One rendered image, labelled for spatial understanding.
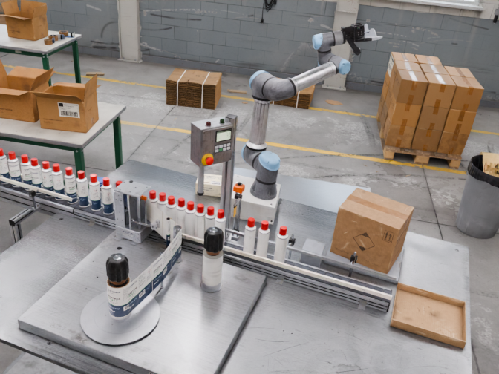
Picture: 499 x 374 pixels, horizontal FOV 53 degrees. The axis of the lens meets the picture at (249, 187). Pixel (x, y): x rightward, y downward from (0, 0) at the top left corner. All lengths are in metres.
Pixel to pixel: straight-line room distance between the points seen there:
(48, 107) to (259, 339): 2.45
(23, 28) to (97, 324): 4.68
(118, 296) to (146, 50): 6.49
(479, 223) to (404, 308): 2.33
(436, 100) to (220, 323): 3.98
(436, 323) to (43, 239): 1.88
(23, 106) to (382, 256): 2.80
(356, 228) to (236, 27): 5.62
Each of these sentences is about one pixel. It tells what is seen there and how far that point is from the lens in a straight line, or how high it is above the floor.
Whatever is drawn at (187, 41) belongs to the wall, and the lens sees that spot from 7.93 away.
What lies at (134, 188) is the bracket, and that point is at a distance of 2.38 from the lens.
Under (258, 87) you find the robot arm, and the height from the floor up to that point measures 1.53.
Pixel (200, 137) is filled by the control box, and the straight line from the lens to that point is 2.19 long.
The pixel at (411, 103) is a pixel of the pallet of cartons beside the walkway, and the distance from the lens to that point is 5.47.
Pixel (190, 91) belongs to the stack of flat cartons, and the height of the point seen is 0.20.
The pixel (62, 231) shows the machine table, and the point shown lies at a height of 0.83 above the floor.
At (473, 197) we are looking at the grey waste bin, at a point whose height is 0.36.
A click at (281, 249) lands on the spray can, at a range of 2.30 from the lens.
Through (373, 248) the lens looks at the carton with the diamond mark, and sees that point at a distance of 2.45.
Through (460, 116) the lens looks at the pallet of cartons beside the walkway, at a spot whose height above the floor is 0.59.
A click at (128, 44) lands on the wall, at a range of 8.21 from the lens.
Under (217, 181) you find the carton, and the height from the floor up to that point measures 0.91.
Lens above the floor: 2.36
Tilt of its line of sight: 30 degrees down
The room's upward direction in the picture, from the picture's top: 5 degrees clockwise
